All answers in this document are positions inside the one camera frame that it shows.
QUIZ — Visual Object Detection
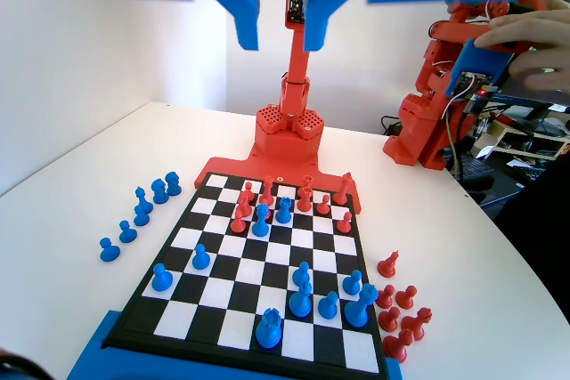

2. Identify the white desk shelf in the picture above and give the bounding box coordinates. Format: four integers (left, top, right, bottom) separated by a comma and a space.
471, 119, 570, 161

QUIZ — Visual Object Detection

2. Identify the thin black cable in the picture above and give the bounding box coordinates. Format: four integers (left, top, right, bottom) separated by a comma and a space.
379, 115, 404, 137

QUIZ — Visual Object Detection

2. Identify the blue chess rook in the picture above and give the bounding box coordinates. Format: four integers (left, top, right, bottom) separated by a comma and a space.
256, 307, 283, 350
274, 196, 294, 225

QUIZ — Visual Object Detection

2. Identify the blue chess queen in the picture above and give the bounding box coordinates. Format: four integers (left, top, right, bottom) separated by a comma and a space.
251, 203, 271, 239

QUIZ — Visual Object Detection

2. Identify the person's bare hand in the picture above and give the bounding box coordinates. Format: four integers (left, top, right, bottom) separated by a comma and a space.
474, 0, 570, 93

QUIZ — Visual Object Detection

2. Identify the grey white wire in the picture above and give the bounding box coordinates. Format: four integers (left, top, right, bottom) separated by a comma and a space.
438, 85, 473, 167

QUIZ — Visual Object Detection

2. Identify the red camera housing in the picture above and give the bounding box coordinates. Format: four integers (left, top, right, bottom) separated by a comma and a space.
283, 0, 308, 28

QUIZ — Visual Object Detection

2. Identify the blue base plate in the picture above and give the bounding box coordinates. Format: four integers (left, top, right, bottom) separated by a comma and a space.
65, 310, 403, 380

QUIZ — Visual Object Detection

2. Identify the blue chess bishop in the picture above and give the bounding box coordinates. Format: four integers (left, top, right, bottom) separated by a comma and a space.
134, 186, 155, 216
288, 284, 314, 319

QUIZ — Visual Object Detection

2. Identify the black white chessboard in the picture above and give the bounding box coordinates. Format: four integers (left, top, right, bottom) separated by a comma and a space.
102, 170, 388, 377

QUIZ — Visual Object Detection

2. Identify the black keyboard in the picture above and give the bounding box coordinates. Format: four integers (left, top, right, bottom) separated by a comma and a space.
452, 152, 496, 184

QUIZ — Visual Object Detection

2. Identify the blue chess knight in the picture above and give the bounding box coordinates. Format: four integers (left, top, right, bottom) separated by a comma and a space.
164, 171, 183, 198
151, 178, 169, 205

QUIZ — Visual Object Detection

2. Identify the blue controller board case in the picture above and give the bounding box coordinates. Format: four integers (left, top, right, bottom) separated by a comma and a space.
444, 38, 514, 101

